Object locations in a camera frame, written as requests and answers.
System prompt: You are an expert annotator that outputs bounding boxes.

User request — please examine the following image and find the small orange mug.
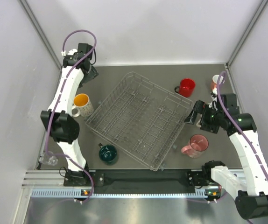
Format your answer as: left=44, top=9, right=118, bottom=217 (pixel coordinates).
left=211, top=75, right=224, bottom=91

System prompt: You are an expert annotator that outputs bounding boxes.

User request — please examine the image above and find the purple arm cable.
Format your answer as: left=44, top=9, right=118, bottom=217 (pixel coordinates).
left=44, top=29, right=98, bottom=203
left=215, top=71, right=268, bottom=220

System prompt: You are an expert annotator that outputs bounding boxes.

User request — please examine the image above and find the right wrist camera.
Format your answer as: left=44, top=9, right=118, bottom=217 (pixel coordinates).
left=209, top=88, right=218, bottom=111

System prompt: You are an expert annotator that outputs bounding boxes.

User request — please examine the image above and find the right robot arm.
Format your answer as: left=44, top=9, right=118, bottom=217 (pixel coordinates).
left=184, top=93, right=268, bottom=220

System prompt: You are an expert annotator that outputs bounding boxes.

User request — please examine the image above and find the pink mug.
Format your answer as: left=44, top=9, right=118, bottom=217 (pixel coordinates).
left=181, top=134, right=209, bottom=158

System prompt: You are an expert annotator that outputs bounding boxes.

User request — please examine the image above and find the grey wire dish rack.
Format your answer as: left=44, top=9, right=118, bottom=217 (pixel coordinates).
left=86, top=72, right=193, bottom=171

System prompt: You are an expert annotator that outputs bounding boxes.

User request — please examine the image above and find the white floral mug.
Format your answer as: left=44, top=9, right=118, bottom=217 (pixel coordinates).
left=72, top=93, right=94, bottom=118

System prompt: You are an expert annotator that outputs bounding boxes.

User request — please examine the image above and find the dark green mug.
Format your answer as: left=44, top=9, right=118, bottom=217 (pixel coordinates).
left=98, top=143, right=118, bottom=165

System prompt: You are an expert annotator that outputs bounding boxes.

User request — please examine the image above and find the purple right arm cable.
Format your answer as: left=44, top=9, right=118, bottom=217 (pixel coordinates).
left=215, top=71, right=268, bottom=220

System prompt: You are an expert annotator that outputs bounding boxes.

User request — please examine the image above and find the red mug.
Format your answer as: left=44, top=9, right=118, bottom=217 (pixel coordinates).
left=174, top=78, right=196, bottom=98

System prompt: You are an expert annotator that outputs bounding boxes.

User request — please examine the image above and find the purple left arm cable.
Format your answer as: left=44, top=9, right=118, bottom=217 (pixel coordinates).
left=44, top=29, right=98, bottom=203

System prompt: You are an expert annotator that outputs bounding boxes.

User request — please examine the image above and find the slotted cable duct rail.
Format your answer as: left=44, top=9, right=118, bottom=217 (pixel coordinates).
left=31, top=189, right=221, bottom=199

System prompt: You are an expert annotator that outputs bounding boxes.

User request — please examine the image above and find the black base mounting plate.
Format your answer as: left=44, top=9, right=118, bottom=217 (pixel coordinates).
left=63, top=169, right=221, bottom=194

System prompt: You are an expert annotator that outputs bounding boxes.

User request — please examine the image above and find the clear plastic cup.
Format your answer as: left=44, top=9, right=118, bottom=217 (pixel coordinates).
left=39, top=152, right=58, bottom=166

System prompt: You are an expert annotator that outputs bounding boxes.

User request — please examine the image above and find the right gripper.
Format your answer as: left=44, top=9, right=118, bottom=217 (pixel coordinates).
left=184, top=100, right=225, bottom=133

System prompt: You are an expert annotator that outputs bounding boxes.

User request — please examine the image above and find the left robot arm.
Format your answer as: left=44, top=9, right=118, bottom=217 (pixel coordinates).
left=40, top=44, right=98, bottom=186

